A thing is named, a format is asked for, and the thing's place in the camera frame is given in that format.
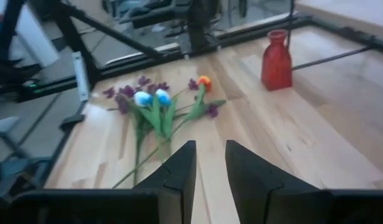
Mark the grey blue office chair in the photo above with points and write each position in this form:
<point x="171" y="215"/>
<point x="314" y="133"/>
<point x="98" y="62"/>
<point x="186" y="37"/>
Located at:
<point x="10" y="174"/>

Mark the purple artificial flower bunch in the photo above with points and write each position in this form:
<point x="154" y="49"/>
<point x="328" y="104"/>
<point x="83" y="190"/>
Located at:
<point x="127" y="91"/>

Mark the white artificial tulip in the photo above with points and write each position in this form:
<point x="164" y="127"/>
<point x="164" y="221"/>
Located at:
<point x="163" y="97"/>
<point x="143" y="99"/>

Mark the wooden shelf with black legs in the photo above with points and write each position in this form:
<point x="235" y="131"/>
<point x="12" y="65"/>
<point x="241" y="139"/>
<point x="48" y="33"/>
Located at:
<point x="350" y="9"/>

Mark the red glass vase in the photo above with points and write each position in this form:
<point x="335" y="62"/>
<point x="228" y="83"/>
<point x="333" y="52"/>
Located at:
<point x="276" y="65"/>

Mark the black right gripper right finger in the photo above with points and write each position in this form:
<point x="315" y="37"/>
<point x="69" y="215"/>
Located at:
<point x="250" y="186"/>

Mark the yellow-orange artificial tulip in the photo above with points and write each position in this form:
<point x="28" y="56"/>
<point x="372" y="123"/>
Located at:
<point x="205" y="82"/>

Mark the black table clamp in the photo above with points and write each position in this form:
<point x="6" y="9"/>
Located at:
<point x="71" y="121"/>

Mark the white panel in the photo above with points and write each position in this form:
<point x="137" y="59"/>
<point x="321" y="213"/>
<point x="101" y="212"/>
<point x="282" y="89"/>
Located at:
<point x="38" y="37"/>

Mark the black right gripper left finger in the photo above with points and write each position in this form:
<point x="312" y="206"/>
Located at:
<point x="178" y="186"/>

